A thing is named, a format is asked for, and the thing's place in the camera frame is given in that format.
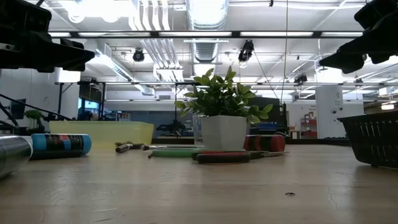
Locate black monitor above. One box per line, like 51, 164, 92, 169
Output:
9, 98, 27, 120

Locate black paint bottle white cap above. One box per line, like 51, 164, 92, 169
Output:
0, 133, 34, 180

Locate green plant white pot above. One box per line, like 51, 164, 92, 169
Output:
174, 65, 274, 152

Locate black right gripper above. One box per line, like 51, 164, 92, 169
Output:
319, 27, 398, 75

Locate blue lit screen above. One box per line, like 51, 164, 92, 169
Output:
77, 98, 100, 121

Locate thin long paint brush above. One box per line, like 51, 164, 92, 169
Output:
142, 144, 205, 151

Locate green handled scissors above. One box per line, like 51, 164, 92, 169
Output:
147, 147, 205, 159

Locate black mesh basket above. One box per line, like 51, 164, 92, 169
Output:
337, 110, 398, 169

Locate white pillar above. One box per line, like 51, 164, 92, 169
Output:
315, 67, 345, 139

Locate yellow translucent plastic bin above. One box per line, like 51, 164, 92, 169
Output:
49, 120, 155, 149

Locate small brown handled tool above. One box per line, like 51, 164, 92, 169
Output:
114, 142, 135, 154

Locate small background potted plant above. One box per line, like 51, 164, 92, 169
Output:
23, 108, 46, 133

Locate red shelf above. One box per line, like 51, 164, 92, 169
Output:
300, 111, 318, 139

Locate black aluminium table frame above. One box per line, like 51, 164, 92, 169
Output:
152, 136, 352, 147

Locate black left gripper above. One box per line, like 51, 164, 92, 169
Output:
0, 30, 96, 73

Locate silver ceiling duct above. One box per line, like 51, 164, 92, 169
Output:
186, 0, 229, 65

